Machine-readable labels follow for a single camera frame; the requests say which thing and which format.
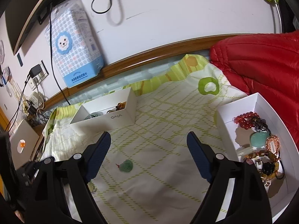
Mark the silver laptop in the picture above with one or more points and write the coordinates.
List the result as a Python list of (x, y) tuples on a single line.
[(23, 141)]

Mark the small green jade pendant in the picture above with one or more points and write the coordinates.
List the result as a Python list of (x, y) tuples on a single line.
[(126, 166)]

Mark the black monitor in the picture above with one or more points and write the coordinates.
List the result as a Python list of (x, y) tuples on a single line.
[(20, 17)]

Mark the white vivo box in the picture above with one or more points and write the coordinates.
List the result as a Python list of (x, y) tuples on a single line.
[(100, 115)]

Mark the green buddha pendant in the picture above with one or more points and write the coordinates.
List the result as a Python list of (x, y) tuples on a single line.
[(92, 187)]

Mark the blue hanging tissue pack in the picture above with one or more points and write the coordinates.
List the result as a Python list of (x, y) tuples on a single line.
[(74, 49)]

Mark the red down jacket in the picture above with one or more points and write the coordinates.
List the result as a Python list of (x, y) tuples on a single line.
[(265, 64)]

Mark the black power adapter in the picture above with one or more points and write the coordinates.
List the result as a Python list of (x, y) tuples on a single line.
[(34, 71)]

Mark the wooden bed headboard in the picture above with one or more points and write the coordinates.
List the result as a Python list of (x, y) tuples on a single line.
[(141, 59)]

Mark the wall socket panel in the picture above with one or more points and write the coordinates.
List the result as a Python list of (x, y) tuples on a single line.
[(35, 81)]

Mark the oval gold framed pendant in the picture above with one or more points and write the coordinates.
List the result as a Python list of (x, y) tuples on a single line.
[(273, 144)]

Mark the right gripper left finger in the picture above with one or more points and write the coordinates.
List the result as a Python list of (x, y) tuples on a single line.
[(48, 202)]

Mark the white open box right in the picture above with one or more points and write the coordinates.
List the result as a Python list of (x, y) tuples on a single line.
[(282, 184)]

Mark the round turquoise pendant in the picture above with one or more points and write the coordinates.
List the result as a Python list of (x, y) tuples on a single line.
[(258, 139)]

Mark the white power strip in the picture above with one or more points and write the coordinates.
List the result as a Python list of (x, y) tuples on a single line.
[(37, 100)]

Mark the brown carved bead ornament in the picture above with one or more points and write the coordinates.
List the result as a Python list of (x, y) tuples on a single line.
[(120, 106)]

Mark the green patterned bed sheet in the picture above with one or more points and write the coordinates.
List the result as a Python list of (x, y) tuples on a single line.
[(164, 185)]

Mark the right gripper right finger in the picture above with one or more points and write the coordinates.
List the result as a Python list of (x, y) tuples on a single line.
[(249, 201)]

